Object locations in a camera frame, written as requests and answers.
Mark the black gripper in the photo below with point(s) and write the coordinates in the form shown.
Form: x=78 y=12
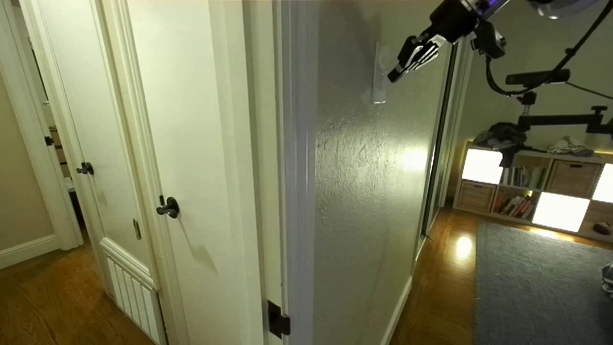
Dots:
x=454 y=20

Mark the white wall light switch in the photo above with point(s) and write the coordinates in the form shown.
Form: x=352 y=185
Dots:
x=379 y=87

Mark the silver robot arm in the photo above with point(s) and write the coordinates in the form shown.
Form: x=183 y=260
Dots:
x=561 y=5

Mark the glowing white cube panel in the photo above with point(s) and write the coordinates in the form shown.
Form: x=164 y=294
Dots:
x=603 y=185
x=480 y=166
x=559 y=212

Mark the brown storage bin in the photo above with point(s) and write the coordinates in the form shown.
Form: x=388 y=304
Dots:
x=572 y=177
x=473 y=196

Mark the row of upright books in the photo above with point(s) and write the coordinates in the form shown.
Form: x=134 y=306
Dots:
x=528 y=175

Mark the pale cloth bundle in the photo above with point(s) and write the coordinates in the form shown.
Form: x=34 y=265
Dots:
x=568 y=147

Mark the row of leaning books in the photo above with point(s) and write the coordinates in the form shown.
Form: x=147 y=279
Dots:
x=513 y=206

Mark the wooden cube shelf unit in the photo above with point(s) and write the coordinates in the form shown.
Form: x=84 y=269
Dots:
x=542 y=193

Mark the wide white interior door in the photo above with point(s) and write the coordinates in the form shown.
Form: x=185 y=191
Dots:
x=191 y=127

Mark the grey floor rug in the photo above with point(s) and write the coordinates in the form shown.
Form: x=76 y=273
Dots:
x=542 y=288

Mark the black door knob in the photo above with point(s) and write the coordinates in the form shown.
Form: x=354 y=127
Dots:
x=84 y=170
x=168 y=208
x=47 y=141

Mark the small dark floor object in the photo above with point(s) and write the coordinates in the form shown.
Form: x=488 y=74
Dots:
x=607 y=281

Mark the black door hinge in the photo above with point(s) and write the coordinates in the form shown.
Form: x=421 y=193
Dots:
x=277 y=319

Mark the narrow white interior door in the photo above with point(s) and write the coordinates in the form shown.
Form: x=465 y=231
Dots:
x=95 y=97

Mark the brass door latch plate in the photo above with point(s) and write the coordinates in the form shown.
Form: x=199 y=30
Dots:
x=136 y=229

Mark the white louvered panel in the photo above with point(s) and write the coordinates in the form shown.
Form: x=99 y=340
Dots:
x=134 y=294

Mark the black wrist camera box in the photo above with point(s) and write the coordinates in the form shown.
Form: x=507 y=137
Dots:
x=488 y=39

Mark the dark sliding door frame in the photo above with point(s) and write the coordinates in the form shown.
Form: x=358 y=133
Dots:
x=446 y=141

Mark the black stereo camera bar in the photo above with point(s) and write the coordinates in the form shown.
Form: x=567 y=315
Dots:
x=536 y=78

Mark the white door frame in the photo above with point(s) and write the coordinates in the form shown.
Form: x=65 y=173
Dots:
x=38 y=160
x=296 y=193

